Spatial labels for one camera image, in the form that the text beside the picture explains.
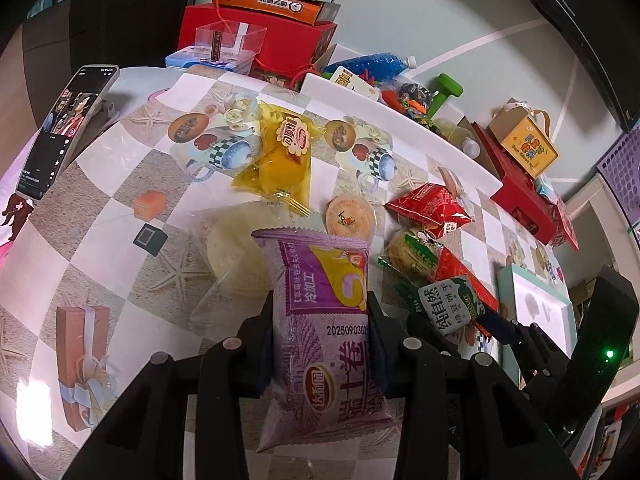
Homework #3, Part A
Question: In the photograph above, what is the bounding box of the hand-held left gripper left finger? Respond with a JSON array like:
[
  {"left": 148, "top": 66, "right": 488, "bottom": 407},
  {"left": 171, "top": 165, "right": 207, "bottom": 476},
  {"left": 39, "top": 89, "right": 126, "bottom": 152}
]
[{"left": 65, "top": 305, "right": 276, "bottom": 480}]

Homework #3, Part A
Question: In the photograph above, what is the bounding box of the blue bottle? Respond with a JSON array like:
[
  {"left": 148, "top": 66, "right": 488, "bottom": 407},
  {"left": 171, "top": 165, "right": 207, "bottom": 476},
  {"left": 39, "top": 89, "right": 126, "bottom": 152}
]
[{"left": 322, "top": 52, "right": 418, "bottom": 78}]

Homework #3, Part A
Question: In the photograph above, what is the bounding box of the purple snack packet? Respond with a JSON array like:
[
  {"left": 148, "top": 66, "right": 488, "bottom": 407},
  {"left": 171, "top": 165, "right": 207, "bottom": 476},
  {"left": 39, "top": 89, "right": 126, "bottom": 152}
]
[{"left": 251, "top": 228, "right": 393, "bottom": 453}]

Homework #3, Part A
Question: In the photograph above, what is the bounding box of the card pack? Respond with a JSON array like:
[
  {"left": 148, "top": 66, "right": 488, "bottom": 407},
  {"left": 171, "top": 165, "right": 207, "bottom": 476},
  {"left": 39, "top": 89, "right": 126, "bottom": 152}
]
[{"left": 330, "top": 65, "right": 378, "bottom": 96}]

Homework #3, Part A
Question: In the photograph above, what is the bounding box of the black cabinet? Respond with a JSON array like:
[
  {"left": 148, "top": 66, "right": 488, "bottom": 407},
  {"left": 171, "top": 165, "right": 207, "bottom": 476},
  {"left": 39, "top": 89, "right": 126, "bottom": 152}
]
[{"left": 0, "top": 0, "right": 198, "bottom": 61}]

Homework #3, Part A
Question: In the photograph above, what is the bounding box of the orange box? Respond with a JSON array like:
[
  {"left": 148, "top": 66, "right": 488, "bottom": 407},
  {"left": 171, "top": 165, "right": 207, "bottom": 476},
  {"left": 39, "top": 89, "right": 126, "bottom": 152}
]
[{"left": 210, "top": 0, "right": 341, "bottom": 26}]

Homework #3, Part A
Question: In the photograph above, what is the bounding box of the white tray teal rim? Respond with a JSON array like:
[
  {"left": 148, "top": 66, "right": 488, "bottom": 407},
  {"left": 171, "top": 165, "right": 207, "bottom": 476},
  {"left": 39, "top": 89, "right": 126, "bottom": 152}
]
[{"left": 495, "top": 265, "right": 573, "bottom": 371}]

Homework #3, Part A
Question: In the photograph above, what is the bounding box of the yellow snack packet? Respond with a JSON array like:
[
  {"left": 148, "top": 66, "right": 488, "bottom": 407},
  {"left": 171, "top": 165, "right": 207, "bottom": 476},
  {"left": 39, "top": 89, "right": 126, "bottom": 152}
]
[{"left": 231, "top": 101, "right": 326, "bottom": 216}]

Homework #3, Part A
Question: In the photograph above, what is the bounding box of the green white biscuit packet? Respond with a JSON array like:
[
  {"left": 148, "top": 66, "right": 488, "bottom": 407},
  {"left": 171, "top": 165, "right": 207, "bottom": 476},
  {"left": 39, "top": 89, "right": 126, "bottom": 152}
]
[{"left": 395, "top": 275, "right": 488, "bottom": 343}]

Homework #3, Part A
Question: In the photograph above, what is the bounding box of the purple perforated basket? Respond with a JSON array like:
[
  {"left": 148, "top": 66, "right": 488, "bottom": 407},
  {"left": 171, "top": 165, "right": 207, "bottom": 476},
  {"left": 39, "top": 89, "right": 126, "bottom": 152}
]
[{"left": 595, "top": 127, "right": 640, "bottom": 226}]

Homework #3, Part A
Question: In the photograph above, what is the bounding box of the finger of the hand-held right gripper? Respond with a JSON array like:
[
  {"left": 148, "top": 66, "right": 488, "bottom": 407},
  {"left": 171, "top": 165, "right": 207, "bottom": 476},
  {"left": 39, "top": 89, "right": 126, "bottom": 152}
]
[
  {"left": 405, "top": 310, "right": 456, "bottom": 356},
  {"left": 487, "top": 317, "right": 566, "bottom": 391}
]

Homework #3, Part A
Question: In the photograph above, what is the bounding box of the grey phone stand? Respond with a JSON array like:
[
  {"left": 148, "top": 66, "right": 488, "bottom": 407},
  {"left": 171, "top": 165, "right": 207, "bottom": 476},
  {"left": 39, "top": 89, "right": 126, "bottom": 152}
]
[{"left": 75, "top": 100, "right": 121, "bottom": 151}]

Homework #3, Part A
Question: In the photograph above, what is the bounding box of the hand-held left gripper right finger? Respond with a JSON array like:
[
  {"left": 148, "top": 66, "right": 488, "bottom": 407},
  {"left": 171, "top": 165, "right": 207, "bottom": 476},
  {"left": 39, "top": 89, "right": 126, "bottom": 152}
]
[{"left": 367, "top": 290, "right": 571, "bottom": 480}]

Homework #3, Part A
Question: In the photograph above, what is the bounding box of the large red box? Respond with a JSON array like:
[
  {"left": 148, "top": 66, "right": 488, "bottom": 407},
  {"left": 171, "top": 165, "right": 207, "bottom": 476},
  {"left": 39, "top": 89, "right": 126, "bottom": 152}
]
[{"left": 177, "top": 2, "right": 338, "bottom": 83}]

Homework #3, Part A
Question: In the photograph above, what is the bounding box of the flat red box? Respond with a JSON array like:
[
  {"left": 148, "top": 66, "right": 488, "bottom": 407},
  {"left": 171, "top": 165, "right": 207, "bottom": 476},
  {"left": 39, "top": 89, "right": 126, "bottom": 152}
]
[{"left": 470, "top": 122, "right": 581, "bottom": 251}]

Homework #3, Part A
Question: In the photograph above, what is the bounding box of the printed checkered tablecloth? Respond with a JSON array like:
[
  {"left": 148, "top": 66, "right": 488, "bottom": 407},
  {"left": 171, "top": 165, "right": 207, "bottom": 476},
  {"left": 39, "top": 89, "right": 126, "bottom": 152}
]
[{"left": 0, "top": 65, "right": 576, "bottom": 480}]

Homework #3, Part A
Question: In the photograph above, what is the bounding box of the red patterned snack packet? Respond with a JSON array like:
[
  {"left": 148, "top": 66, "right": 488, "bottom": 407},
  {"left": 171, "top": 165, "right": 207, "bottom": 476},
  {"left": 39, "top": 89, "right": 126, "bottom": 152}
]
[{"left": 384, "top": 182, "right": 473, "bottom": 238}]

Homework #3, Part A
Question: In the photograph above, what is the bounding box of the clear plastic bottle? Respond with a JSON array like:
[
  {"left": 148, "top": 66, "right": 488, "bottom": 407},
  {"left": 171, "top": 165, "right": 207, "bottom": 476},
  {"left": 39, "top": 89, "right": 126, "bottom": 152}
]
[{"left": 435, "top": 119, "right": 483, "bottom": 158}]

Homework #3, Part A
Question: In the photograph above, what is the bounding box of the long white box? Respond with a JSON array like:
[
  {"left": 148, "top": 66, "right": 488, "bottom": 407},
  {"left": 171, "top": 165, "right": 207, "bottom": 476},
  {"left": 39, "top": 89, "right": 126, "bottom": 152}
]
[{"left": 300, "top": 72, "right": 503, "bottom": 196}]

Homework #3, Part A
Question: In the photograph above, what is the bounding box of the green dumbbell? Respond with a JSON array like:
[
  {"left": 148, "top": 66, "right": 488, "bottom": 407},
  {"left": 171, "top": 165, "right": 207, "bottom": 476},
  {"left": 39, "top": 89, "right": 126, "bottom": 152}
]
[{"left": 425, "top": 74, "right": 463, "bottom": 116}]

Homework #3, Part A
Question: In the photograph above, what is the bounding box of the yellow carton with handle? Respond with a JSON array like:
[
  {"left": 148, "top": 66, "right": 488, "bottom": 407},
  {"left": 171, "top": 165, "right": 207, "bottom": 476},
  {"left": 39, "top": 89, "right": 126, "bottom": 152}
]
[{"left": 487, "top": 100, "right": 558, "bottom": 178}]

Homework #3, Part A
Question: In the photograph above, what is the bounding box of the green striped cracker packet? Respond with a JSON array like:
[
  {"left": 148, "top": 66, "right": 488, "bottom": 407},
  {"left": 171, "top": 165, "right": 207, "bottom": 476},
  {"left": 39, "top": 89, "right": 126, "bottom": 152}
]
[{"left": 377, "top": 227, "right": 451, "bottom": 286}]

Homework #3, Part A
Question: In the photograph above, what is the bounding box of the pile of wrapped candies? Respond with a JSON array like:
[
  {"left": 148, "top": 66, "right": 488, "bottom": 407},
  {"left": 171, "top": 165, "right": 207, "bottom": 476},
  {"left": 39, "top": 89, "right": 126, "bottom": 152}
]
[{"left": 377, "top": 80, "right": 436, "bottom": 121}]

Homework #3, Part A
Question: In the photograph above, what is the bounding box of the smartphone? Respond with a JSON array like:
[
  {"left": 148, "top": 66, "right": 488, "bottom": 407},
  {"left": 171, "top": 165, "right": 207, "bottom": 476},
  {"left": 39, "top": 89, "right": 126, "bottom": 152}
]
[{"left": 15, "top": 64, "right": 121, "bottom": 201}]

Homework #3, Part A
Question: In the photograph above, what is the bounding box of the plain red snack packet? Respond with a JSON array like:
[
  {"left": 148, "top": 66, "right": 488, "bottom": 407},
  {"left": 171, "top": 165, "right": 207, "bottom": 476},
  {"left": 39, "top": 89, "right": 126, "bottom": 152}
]
[{"left": 435, "top": 247, "right": 501, "bottom": 311}]

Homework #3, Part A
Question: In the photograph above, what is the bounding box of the blue white tin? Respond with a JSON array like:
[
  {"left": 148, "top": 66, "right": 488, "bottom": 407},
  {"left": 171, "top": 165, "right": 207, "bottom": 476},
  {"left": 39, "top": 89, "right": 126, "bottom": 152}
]
[{"left": 165, "top": 45, "right": 256, "bottom": 76}]

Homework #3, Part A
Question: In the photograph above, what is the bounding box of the clear plastic box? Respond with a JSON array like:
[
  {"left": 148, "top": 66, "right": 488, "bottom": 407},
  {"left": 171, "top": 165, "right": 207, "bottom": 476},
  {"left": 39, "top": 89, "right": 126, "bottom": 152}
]
[{"left": 192, "top": 22, "right": 266, "bottom": 63}]

